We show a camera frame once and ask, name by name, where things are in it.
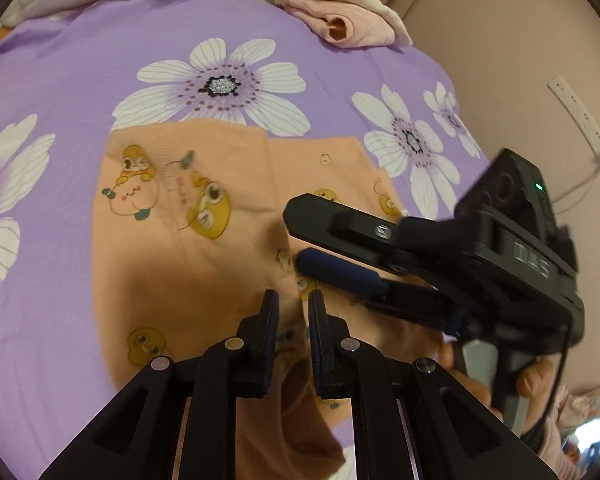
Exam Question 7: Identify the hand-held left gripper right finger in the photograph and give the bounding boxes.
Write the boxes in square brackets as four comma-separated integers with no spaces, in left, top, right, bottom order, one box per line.
[307,289,561,480]

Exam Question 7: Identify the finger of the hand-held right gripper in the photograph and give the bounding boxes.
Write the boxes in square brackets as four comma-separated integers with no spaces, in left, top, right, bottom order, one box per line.
[294,247,462,333]
[284,192,416,276]

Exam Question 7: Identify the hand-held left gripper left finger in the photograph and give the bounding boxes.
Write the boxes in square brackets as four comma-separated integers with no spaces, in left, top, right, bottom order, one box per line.
[39,289,281,480]

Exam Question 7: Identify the orange cartoon print shirt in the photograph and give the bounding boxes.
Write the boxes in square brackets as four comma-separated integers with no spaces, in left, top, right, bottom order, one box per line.
[100,121,453,478]

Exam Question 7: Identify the person's right forearm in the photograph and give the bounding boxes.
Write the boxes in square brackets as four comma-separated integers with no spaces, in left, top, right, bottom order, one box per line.
[522,382,600,480]

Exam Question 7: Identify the pink folded clothes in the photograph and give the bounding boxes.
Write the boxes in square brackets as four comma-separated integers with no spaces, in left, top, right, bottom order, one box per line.
[280,0,398,51]

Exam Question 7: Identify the person's right hand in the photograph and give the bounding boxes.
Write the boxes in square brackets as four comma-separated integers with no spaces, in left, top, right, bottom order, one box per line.
[437,340,563,436]

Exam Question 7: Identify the white power strip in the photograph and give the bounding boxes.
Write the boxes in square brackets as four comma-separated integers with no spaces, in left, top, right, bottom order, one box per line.
[548,75,600,161]

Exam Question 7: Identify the purple floral blanket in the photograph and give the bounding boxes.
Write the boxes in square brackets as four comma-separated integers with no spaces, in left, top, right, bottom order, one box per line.
[0,0,491,480]

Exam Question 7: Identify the black cable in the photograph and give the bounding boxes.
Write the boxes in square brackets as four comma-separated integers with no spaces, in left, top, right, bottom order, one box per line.
[542,320,572,443]

